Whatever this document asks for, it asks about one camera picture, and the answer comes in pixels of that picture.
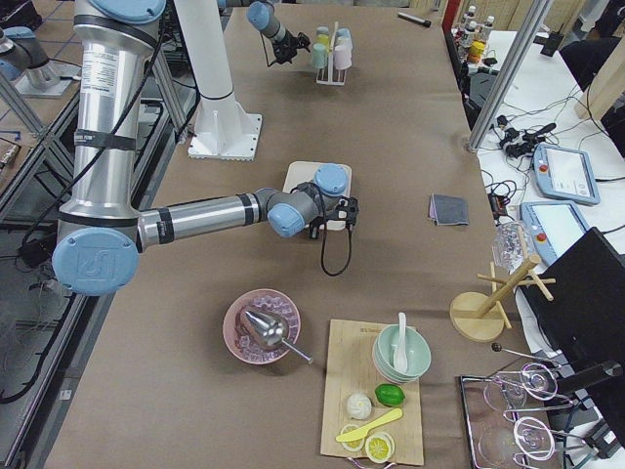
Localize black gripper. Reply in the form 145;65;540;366
309;196;359;239
271;31;311;64

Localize green cup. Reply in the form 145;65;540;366
311;42;328;70

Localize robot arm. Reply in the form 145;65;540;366
52;1;358;296
217;0;311;66

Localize yellow cup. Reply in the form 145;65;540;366
315;33;329;50

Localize pale green-white cup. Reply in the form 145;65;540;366
335;36;353;50

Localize light blue cup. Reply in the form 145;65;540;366
336;27;352;38

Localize pink cup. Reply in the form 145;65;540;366
333;44;353;70

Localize white cup rack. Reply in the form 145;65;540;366
314;21;348;86

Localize cream rabbit tray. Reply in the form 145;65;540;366
268;161;352;237

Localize clear glass cup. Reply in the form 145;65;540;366
492;221;535;272

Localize black glass holder tray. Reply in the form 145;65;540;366
456;361;625;469

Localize grey folded cloth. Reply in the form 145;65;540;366
428;194;469;226

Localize metal ice scoop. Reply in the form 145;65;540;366
240;307;313;364

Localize pink ice bowl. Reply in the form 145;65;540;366
223;288;301;364

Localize white ceramic spoon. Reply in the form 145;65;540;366
394;312;408;373

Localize stacked green bowls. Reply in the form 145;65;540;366
371;323;434;385

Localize wooden mug tree stand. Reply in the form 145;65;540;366
449;251;556;343

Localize green lime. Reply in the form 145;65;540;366
374;383;405;406

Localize bamboo cutting board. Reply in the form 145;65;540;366
320;320;425;466

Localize white steamed bun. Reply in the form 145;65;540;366
346;393;373;420

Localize near teach pendant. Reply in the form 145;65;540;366
520;200;590;267

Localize teach pendant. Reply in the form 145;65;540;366
520;200;590;267
533;143;601;205

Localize far teach pendant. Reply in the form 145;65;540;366
533;143;601;205

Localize yellow plastic knife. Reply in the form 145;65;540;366
335;408;403;443

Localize lemon half slice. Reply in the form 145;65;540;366
339;423;366;452

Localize black monitor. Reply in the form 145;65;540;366
522;226;625;392

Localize aluminium frame post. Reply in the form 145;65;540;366
467;0;553;153

